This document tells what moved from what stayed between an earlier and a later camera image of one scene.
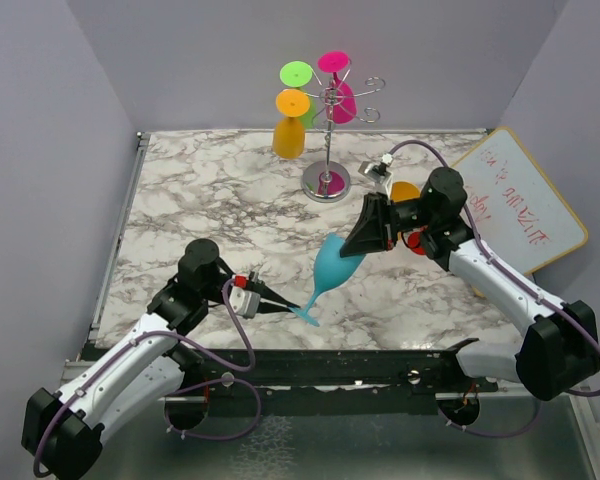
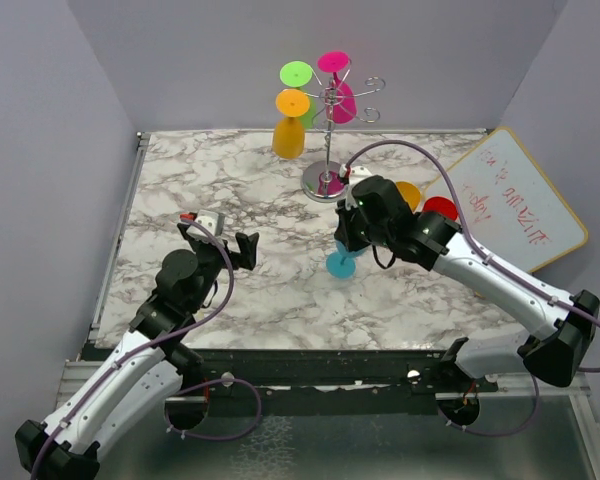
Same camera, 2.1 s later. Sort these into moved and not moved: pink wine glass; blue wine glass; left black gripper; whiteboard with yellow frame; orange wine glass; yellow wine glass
Moved: blue wine glass; left black gripper
Not moved: pink wine glass; whiteboard with yellow frame; yellow wine glass; orange wine glass
